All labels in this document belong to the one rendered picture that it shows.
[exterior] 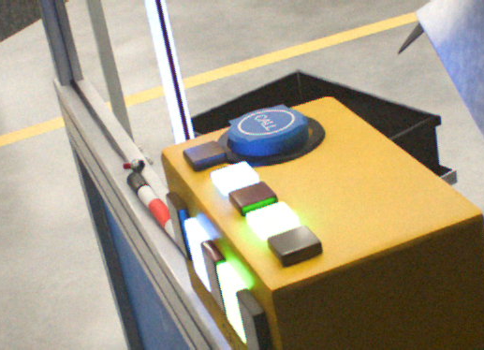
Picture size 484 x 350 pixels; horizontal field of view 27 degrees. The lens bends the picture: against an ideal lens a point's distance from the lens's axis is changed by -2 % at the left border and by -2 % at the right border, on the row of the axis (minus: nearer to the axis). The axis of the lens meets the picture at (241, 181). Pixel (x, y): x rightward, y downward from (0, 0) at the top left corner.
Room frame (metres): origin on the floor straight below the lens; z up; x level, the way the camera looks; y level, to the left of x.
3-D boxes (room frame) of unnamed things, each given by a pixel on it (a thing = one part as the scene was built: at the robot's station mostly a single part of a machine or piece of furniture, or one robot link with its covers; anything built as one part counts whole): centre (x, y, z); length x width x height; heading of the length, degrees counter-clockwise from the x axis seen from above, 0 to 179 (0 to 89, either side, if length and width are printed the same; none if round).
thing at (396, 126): (0.92, -0.07, 0.85); 0.22 x 0.17 x 0.07; 31
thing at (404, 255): (0.43, -0.03, 1.02); 0.16 x 0.10 x 0.11; 15
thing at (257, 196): (0.41, 0.00, 1.08); 0.02 x 0.02 x 0.01; 15
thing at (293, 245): (0.36, -0.02, 1.08); 0.02 x 0.02 x 0.01; 15
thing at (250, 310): (0.36, 0.01, 1.04); 0.02 x 0.01 x 0.03; 15
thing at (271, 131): (0.47, -0.02, 1.08); 0.04 x 0.04 x 0.02
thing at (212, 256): (0.40, 0.02, 1.04); 0.02 x 0.01 x 0.03; 15
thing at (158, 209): (0.82, 0.08, 0.87); 0.14 x 0.01 x 0.01; 18
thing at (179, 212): (0.46, 0.03, 1.04); 0.02 x 0.01 x 0.03; 15
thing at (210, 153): (0.46, 0.02, 1.08); 0.02 x 0.02 x 0.01; 15
